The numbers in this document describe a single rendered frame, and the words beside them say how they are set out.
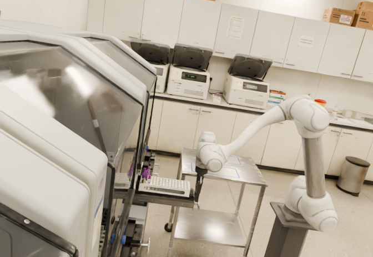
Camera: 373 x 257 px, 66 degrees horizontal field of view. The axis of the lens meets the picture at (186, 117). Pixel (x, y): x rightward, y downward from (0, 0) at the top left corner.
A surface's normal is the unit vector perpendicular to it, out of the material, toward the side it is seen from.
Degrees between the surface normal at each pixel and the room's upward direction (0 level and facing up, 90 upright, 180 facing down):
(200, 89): 90
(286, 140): 90
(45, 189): 29
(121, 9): 90
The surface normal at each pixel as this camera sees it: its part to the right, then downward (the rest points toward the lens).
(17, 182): 0.62, -0.76
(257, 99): 0.03, 0.28
